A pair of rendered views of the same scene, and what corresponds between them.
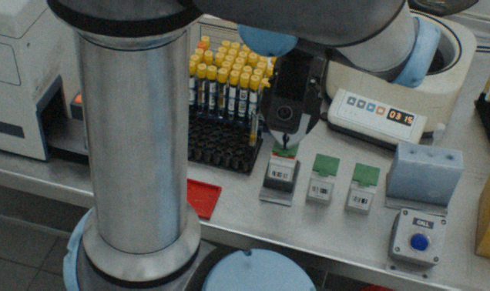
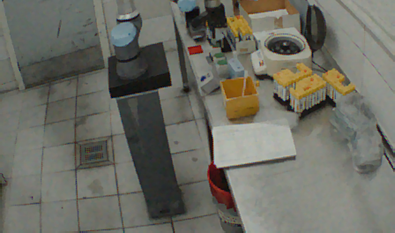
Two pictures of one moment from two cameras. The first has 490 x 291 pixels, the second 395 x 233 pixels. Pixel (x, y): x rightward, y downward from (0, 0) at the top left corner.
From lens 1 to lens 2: 1.94 m
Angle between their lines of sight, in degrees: 54
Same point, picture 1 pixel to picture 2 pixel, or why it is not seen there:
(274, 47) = not seen: outside the picture
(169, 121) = not seen: outside the picture
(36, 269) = not seen: hidden behind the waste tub
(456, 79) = (277, 57)
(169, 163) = not seen: outside the picture
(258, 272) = (126, 26)
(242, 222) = (194, 59)
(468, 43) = (301, 56)
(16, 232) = not seen: hidden behind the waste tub
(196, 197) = (196, 49)
